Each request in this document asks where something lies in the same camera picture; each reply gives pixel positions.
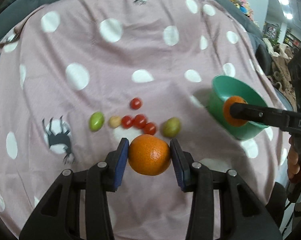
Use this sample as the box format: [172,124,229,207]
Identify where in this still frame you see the large orange mandarin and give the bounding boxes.
[128,134,171,176]

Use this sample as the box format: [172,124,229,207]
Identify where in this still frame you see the green oval fruit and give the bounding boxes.
[89,112,105,132]

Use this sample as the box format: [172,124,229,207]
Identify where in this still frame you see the yellow-green oval fruit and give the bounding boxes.
[161,117,182,138]

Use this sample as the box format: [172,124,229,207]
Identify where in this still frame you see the smaller orange mandarin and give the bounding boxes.
[223,96,247,127]

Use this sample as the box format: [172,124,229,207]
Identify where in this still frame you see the person's right hand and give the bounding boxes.
[287,135,301,183]

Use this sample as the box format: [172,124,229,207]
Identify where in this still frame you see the small tan round fruit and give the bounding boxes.
[108,115,122,129]

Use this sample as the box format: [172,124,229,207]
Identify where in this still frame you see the left cherry tomato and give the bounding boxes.
[121,115,134,129]

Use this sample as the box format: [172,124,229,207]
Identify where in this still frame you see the cherry tomato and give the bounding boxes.
[143,122,157,135]
[133,114,147,129]
[121,115,134,129]
[129,98,142,110]

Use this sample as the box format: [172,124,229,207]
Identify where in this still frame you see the beige blanket heap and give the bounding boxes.
[263,37,297,111]

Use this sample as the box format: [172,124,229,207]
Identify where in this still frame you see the middle cherry tomato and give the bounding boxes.
[133,114,147,129]

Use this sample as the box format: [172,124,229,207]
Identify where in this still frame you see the lower cherry tomato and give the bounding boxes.
[143,122,157,135]

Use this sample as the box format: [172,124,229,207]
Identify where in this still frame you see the top cherry tomato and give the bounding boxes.
[129,98,142,110]

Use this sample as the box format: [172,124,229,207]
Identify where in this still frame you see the green plastic bowl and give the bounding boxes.
[206,75,268,140]

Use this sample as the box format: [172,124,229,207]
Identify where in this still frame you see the pink polka dot cloth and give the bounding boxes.
[0,0,289,240]

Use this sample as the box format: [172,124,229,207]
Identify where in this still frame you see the stuffed toys pile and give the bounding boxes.
[229,0,260,27]

